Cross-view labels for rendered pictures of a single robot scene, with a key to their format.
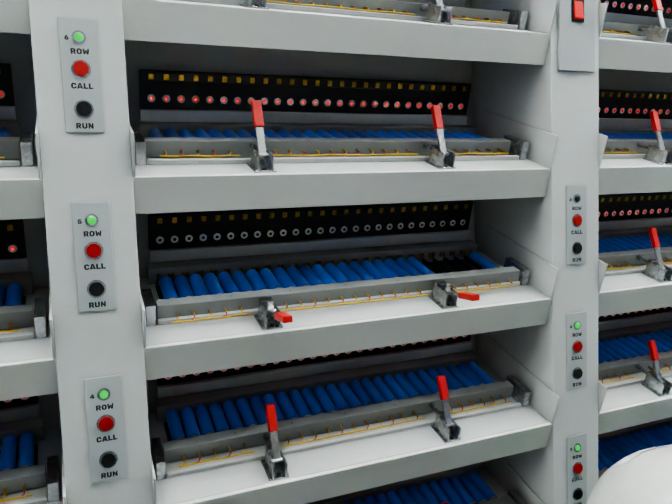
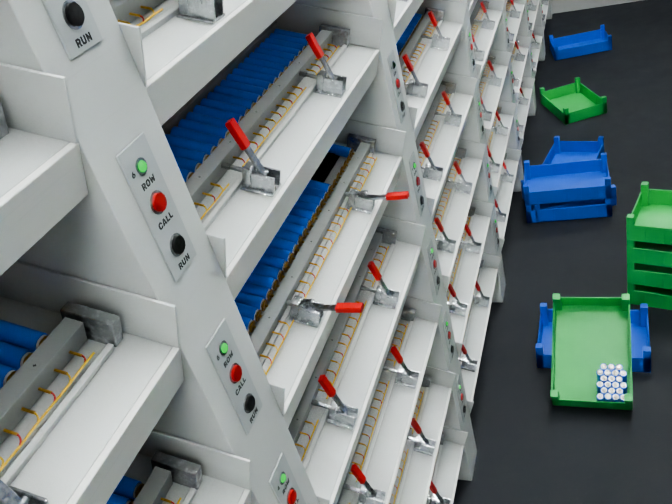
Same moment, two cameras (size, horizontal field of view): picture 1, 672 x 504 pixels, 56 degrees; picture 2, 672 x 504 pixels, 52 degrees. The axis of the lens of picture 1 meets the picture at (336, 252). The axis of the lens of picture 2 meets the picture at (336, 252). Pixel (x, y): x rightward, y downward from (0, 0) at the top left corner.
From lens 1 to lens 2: 67 cm
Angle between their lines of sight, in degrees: 47
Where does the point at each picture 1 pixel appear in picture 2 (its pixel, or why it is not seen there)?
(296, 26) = (246, 21)
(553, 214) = (388, 87)
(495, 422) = (397, 270)
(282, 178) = (289, 187)
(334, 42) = (264, 19)
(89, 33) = (145, 154)
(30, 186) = (175, 362)
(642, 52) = not seen: outside the picture
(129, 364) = (282, 438)
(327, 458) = (356, 381)
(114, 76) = (177, 187)
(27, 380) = not seen: outside the picture
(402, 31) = not seen: outside the picture
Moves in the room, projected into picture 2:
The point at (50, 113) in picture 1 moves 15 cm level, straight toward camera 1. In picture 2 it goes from (157, 273) to (324, 269)
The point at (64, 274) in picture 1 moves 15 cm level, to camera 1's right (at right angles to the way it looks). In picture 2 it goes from (227, 414) to (326, 320)
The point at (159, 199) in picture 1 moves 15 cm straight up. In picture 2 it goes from (238, 281) to (185, 152)
